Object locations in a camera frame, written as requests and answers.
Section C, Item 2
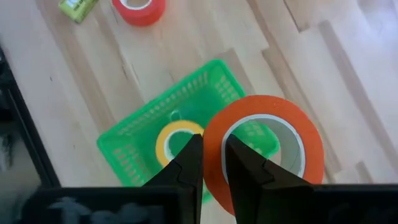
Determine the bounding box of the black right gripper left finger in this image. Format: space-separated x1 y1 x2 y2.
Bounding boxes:
142 133 205 224

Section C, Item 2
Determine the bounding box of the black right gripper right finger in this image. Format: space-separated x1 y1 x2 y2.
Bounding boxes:
224 134 313 224

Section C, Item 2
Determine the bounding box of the orange tape roll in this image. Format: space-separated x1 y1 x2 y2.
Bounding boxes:
202 95 325 216

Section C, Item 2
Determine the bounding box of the yellow tape roll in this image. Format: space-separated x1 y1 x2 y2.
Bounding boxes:
155 119 205 169

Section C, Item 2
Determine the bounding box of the red tape roll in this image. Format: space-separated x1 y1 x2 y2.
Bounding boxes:
111 0 167 27

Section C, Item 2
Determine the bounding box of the green plastic basket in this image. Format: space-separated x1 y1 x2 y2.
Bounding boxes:
96 58 280 205

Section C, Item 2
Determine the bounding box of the black aluminium table frame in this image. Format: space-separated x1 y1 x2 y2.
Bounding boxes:
0 46 62 189

